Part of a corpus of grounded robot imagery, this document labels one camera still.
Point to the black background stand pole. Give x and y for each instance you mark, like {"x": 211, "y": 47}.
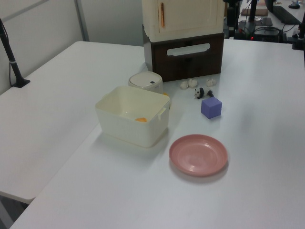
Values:
{"x": 231, "y": 14}
{"x": 253, "y": 10}

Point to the black clamped camera pole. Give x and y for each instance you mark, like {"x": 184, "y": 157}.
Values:
{"x": 10, "y": 59}

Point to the white dumpling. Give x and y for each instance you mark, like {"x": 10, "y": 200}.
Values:
{"x": 184, "y": 85}
{"x": 192, "y": 82}
{"x": 210, "y": 82}

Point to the cream open storage bin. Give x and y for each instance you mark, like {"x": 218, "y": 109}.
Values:
{"x": 133, "y": 132}

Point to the white round trash can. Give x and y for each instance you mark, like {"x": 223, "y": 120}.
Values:
{"x": 145, "y": 81}

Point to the black table clamp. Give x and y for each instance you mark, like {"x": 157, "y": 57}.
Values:
{"x": 298, "y": 39}

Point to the pink plate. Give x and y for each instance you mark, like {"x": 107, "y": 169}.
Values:
{"x": 198, "y": 155}

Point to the black electronics box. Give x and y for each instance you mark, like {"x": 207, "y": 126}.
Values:
{"x": 264, "y": 32}

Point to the small orange item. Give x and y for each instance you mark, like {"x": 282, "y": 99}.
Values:
{"x": 140, "y": 119}

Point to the purple cube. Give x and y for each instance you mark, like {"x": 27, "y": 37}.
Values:
{"x": 210, "y": 108}

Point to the dark brown wooden drawer box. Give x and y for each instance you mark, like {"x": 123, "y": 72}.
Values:
{"x": 188, "y": 64}

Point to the panda figurine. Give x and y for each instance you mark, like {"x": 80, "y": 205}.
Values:
{"x": 199, "y": 92}

